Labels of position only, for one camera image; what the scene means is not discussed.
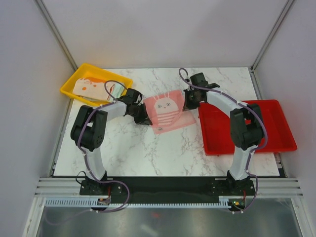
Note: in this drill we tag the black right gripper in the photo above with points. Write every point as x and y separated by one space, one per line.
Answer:
188 105

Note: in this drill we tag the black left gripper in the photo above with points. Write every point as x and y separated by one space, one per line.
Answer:
144 119

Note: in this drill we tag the pink white towel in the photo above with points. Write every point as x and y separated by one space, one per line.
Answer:
166 112

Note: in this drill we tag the light blue white towel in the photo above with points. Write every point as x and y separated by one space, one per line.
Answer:
118 91

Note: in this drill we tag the orange patterned towel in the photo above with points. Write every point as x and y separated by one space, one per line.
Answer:
82 84

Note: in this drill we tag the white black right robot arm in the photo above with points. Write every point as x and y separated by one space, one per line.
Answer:
247 129

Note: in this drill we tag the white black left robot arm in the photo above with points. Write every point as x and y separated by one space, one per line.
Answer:
88 133

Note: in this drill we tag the red plastic tray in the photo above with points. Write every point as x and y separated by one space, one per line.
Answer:
215 127

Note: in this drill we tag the yellow plastic tray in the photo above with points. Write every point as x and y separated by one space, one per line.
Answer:
87 70

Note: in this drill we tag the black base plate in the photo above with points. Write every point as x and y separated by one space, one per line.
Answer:
179 189

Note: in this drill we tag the white slotted cable duct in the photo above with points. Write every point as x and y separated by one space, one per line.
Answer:
94 202

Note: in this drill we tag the aluminium frame post right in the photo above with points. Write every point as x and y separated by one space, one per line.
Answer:
277 25

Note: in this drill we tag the aluminium frame post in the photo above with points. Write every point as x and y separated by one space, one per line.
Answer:
56 33
277 25

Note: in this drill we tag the aluminium frame post left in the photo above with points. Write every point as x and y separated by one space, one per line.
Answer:
56 33

